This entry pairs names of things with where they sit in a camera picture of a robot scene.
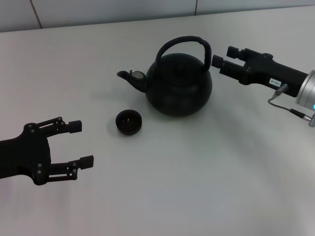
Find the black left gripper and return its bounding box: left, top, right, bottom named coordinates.
left=0, top=116, right=95, bottom=186

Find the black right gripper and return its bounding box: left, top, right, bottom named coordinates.
left=211, top=45, right=310, bottom=98

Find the black round teapot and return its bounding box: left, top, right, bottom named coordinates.
left=117, top=35, right=214, bottom=118

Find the small black teacup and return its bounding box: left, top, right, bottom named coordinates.
left=115, top=109, right=144, bottom=136

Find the right gripper cable with connector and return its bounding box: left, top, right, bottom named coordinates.
left=267, top=83, right=315, bottom=128

